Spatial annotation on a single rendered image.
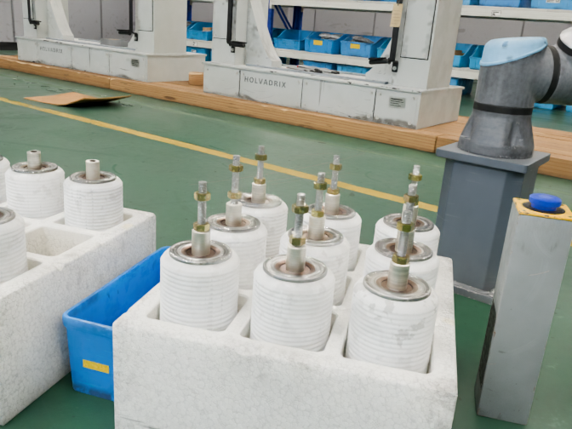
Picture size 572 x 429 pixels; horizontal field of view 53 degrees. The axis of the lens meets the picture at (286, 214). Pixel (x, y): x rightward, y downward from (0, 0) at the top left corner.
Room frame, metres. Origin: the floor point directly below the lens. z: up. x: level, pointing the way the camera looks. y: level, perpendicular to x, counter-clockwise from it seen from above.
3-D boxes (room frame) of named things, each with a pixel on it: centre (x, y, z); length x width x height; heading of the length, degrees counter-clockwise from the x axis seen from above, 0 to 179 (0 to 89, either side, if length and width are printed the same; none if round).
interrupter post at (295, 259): (0.62, -0.02, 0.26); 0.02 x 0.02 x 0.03
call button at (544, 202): (0.74, -0.34, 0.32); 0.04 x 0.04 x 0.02
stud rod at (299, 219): (0.62, -0.02, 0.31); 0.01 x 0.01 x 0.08
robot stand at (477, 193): (1.21, -0.43, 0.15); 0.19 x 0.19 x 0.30; 55
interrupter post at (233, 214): (0.76, 0.07, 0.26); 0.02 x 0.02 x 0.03
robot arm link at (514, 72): (1.21, -0.44, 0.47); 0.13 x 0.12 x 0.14; 97
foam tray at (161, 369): (0.74, -0.04, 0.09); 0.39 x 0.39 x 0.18; 77
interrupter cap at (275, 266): (0.62, -0.02, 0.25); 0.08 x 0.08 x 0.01
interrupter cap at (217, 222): (0.76, 0.07, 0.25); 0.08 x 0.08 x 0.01
